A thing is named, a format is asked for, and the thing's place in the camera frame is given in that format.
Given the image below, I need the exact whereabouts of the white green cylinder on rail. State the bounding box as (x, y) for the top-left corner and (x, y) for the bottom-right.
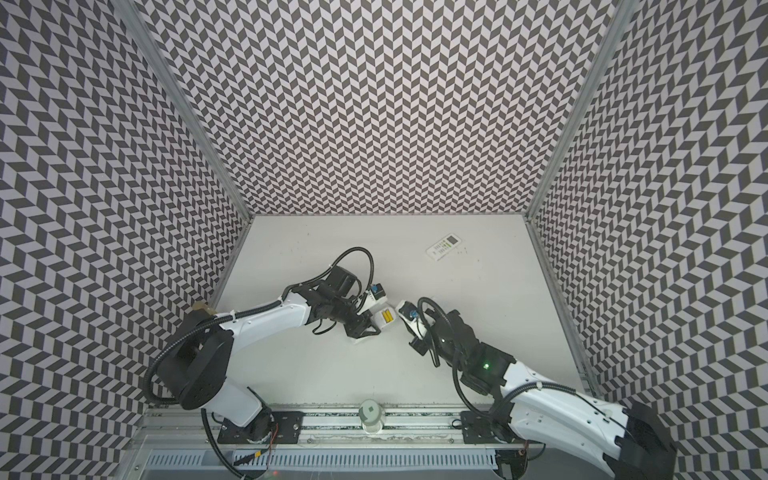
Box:
(358, 399), (385, 435)

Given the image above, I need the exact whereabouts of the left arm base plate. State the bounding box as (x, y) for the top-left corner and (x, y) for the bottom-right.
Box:
(217, 409), (305, 445)

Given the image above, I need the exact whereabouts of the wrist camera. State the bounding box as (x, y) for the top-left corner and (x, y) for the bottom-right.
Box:
(358, 283), (387, 313)
(396, 300), (428, 340)

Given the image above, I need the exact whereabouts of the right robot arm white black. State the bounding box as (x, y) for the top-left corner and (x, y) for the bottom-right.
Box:
(397, 297), (678, 479)

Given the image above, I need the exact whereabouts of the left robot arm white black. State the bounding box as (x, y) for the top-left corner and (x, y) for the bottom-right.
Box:
(141, 246), (395, 443)

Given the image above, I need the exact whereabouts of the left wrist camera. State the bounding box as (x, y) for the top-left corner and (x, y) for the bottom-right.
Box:
(358, 283), (387, 313)

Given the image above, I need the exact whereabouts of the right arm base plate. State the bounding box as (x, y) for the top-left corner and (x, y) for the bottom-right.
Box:
(451, 411), (544, 447)

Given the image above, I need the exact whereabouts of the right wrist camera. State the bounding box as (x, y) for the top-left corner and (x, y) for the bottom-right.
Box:
(396, 300), (428, 340)

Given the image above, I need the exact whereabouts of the white remote control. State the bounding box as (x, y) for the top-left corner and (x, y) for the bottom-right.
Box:
(359, 304), (397, 341)
(426, 234), (462, 261)

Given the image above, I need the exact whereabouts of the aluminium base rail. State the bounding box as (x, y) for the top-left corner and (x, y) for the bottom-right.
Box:
(140, 404), (631, 451)

